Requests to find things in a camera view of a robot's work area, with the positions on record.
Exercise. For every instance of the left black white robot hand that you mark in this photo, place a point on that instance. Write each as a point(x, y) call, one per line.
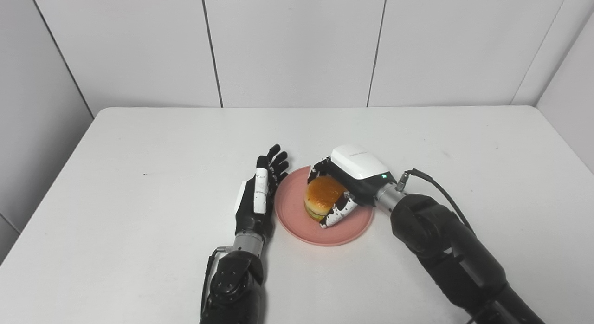
point(260, 198)

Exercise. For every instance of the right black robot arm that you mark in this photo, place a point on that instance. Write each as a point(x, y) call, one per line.
point(445, 249)

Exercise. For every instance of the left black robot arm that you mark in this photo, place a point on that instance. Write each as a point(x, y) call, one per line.
point(234, 287)

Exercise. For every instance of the pink round plate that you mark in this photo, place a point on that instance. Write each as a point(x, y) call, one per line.
point(297, 222)

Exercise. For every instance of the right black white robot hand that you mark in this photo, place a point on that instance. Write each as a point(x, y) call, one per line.
point(359, 168)

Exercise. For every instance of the toy hamburger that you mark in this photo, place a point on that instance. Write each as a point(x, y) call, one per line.
point(325, 194)

